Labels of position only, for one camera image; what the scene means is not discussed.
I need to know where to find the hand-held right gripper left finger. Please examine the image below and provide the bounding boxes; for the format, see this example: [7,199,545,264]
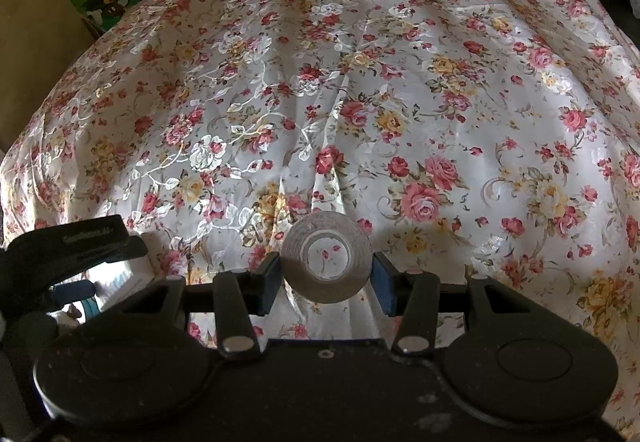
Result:
[122,252,281,360]

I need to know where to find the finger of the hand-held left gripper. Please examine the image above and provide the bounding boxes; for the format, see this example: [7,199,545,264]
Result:
[50,279,96,309]

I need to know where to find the floral blanket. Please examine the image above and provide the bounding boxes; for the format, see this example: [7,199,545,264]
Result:
[0,0,640,442]

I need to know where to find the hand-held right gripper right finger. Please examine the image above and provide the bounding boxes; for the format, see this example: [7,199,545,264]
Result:
[372,252,533,357]

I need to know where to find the grey tape roll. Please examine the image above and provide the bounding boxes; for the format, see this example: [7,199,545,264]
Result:
[280,213,374,304]

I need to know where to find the white and blue tissue packet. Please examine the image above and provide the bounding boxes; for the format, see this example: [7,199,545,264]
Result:
[96,263,153,310]

